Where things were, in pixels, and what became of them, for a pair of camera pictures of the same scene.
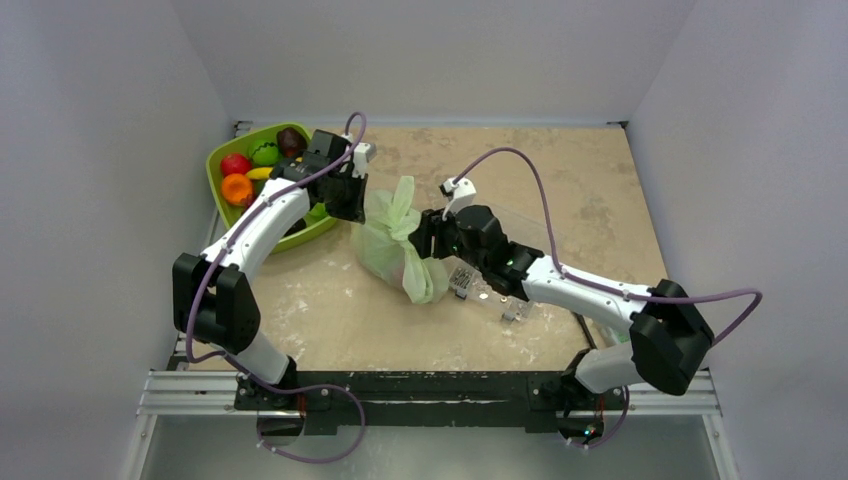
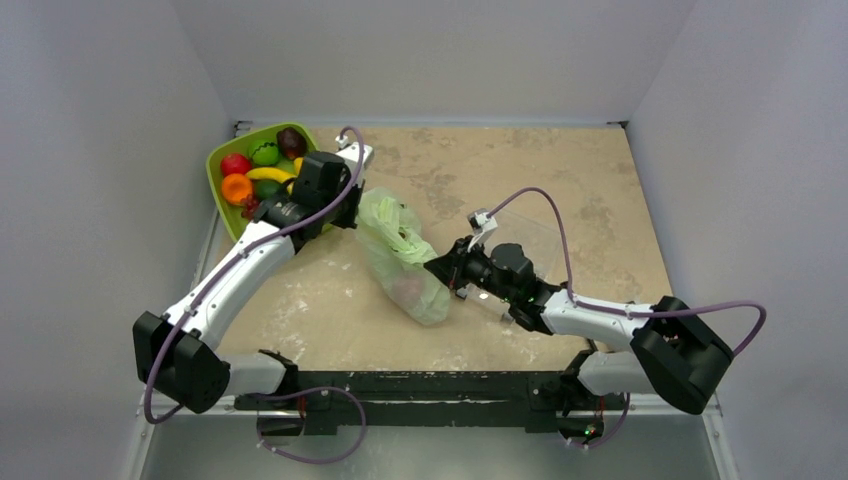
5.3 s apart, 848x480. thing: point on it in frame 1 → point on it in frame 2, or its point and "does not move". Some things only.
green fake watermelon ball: x=265 y=153 does not move
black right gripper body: x=429 y=235 → x=454 y=262
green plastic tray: x=240 y=144 does not move
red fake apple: x=235 y=163 does not move
